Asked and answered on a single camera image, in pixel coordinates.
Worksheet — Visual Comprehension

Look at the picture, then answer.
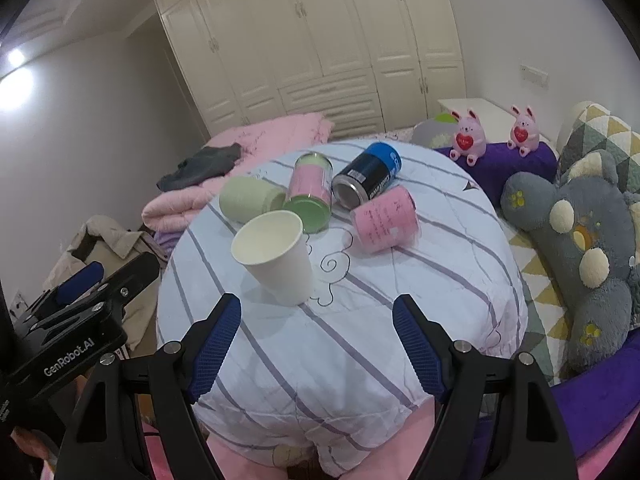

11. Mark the beige jacket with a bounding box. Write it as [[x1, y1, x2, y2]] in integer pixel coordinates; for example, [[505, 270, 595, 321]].
[[49, 214, 167, 352]]

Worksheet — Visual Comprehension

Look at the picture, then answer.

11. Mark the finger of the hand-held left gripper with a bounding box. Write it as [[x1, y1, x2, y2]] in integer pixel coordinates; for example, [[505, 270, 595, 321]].
[[22, 251, 161, 356], [12, 262, 106, 329]]

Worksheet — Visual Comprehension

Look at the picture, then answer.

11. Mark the black and blue can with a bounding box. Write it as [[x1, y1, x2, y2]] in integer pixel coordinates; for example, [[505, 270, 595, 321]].
[[331, 142, 403, 210]]

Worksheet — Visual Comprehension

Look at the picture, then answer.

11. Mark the purple blanket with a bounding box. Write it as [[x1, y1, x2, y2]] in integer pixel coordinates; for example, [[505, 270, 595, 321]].
[[472, 329, 640, 480]]

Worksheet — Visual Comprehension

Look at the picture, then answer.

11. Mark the triangle patterned bedsheet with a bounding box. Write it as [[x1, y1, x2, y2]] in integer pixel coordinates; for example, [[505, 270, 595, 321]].
[[499, 219, 573, 387]]

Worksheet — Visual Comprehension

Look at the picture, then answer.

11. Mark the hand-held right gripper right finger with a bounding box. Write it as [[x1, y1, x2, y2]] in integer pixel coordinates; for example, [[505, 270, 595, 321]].
[[391, 293, 586, 480]]

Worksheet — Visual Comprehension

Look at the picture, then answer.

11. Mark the dark grey garment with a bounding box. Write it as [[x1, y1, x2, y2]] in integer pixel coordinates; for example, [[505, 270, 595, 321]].
[[156, 143, 244, 192]]

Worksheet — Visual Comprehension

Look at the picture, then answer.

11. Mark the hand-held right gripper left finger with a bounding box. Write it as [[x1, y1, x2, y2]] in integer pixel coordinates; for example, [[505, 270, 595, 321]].
[[55, 293, 243, 480]]

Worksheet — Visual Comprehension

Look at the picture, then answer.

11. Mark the triangle patterned pillow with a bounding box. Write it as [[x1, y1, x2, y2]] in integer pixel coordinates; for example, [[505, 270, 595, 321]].
[[554, 103, 640, 197]]

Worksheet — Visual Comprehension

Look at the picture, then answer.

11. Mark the pink bunny plush toy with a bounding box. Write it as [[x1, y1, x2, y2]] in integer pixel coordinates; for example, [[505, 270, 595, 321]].
[[507, 105, 541, 157], [449, 108, 488, 167]]

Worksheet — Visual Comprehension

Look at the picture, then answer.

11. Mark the white wall socket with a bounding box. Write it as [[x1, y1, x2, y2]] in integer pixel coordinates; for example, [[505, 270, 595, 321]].
[[519, 64, 549, 86]]

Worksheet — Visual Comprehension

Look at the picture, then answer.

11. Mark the white nightstand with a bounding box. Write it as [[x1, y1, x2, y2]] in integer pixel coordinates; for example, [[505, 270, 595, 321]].
[[438, 98, 552, 145]]

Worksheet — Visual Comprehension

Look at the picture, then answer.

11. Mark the pale green cup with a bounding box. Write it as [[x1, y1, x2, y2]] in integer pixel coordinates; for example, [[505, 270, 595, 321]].
[[218, 175, 287, 224]]

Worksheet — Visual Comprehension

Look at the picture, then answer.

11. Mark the pink quilt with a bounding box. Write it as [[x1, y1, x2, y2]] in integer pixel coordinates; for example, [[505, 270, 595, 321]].
[[142, 112, 334, 233]]

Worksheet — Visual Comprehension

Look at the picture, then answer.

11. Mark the pink cup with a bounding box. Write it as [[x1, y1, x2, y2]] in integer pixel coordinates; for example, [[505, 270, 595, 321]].
[[349, 185, 422, 255]]

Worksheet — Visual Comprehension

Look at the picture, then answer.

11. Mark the pink and green can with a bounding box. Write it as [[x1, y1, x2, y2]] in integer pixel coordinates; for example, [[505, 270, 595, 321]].
[[283, 152, 335, 234]]

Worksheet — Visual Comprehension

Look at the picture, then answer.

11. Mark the white paper cup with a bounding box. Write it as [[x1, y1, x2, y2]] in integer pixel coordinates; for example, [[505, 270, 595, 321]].
[[231, 210, 314, 306]]

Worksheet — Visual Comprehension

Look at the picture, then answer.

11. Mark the purple cushion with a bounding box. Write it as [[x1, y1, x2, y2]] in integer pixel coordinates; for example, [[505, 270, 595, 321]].
[[434, 140, 559, 213]]

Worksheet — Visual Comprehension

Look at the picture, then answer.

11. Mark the cream wardrobe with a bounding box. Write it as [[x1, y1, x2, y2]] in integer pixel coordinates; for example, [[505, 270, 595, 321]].
[[149, 0, 467, 139]]

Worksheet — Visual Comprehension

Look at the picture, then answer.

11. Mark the grey and green plush toy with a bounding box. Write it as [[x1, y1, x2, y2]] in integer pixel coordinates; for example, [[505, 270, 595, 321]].
[[410, 112, 459, 150]]

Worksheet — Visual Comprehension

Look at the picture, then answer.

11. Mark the grey plush bear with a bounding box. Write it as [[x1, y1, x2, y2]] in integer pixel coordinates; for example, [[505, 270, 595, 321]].
[[500, 149, 640, 374]]

